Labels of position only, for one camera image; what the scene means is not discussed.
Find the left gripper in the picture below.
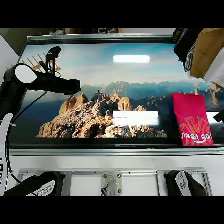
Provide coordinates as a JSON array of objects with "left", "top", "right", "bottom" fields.
[{"left": 48, "top": 77, "right": 82, "bottom": 96}]

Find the pink T-shirt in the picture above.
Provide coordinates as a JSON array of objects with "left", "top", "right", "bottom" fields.
[{"left": 171, "top": 92, "right": 215, "bottom": 148}]

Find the brown garment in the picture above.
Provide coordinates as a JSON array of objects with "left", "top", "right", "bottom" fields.
[{"left": 191, "top": 28, "right": 224, "bottom": 80}]

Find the white garment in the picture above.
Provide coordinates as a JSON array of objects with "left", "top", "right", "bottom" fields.
[{"left": 203, "top": 55, "right": 224, "bottom": 88}]

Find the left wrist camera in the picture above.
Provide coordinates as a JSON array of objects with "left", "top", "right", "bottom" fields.
[{"left": 45, "top": 45, "right": 63, "bottom": 79}]

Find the black cable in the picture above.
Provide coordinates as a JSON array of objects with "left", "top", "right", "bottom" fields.
[{"left": 4, "top": 90, "right": 48, "bottom": 188}]

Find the silver frame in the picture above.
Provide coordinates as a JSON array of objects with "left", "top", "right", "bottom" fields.
[{"left": 9, "top": 32, "right": 224, "bottom": 197}]

